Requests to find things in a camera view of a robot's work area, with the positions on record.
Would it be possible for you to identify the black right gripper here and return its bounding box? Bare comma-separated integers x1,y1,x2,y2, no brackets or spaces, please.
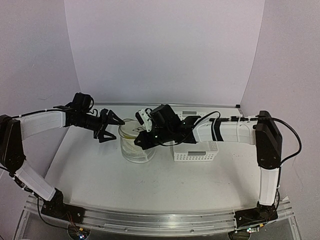
134,126,173,151

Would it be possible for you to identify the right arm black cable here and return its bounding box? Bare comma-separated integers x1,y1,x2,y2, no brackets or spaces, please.
159,110,303,165

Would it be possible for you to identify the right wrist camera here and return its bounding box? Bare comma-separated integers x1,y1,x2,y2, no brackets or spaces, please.
135,109,153,133

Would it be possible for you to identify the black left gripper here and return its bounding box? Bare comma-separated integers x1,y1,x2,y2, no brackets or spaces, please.
74,109,125,143

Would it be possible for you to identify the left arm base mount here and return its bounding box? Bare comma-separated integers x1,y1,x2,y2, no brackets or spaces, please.
40,188,85,224

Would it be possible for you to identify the white perforated plastic basket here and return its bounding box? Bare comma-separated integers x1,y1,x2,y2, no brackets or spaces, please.
171,110,220,163

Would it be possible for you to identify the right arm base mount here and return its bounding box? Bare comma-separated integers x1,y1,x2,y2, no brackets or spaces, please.
234,198,280,230

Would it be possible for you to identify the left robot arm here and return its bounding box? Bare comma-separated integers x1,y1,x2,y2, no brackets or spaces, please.
0,92,125,219

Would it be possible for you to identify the aluminium table rail frame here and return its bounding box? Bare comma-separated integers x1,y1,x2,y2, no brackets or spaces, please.
14,100,303,240

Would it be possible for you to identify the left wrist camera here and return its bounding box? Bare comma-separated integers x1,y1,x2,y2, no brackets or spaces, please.
90,108,109,121

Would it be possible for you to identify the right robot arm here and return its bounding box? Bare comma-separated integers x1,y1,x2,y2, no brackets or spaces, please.
134,104,283,222

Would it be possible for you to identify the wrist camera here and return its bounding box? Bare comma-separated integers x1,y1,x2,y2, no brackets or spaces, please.
135,109,153,133
90,108,109,121

